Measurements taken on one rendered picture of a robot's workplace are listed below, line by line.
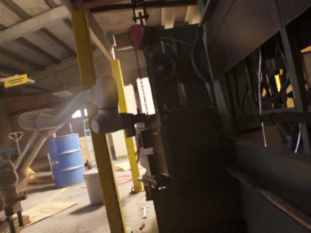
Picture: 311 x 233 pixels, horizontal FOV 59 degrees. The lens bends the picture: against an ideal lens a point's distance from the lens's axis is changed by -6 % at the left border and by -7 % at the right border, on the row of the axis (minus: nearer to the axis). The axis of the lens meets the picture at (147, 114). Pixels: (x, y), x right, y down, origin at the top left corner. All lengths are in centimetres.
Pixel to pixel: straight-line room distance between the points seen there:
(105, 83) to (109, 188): 87
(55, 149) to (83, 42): 330
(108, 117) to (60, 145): 377
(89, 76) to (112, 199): 86
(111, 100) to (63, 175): 386
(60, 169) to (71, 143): 49
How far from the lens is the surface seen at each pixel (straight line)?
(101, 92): 143
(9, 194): 172
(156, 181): 214
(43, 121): 171
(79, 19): 218
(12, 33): 1129
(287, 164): 112
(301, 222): 87
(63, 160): 516
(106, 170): 203
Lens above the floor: 80
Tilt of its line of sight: 2 degrees up
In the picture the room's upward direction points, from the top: 11 degrees counter-clockwise
